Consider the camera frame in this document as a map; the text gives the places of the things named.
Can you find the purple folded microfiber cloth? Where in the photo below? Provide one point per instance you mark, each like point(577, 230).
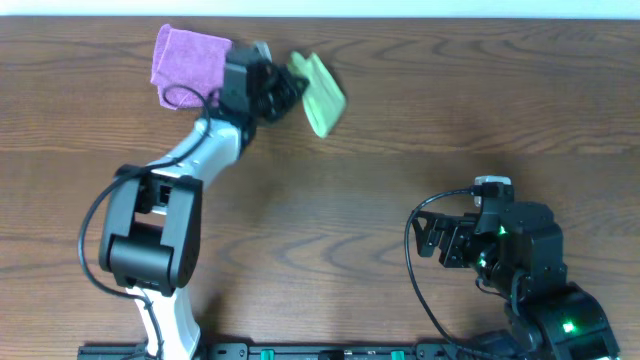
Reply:
point(192, 59)

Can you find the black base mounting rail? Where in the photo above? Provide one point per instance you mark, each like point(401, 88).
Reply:
point(242, 351)

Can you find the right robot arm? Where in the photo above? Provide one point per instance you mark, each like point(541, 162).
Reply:
point(516, 248)

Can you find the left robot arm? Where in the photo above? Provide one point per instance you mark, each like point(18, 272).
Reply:
point(152, 229)

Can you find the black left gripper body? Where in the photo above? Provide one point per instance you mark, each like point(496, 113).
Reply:
point(276, 95)

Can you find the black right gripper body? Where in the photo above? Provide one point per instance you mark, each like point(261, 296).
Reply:
point(457, 252)

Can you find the green microfiber cloth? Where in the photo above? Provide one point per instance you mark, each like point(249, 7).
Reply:
point(323, 100)

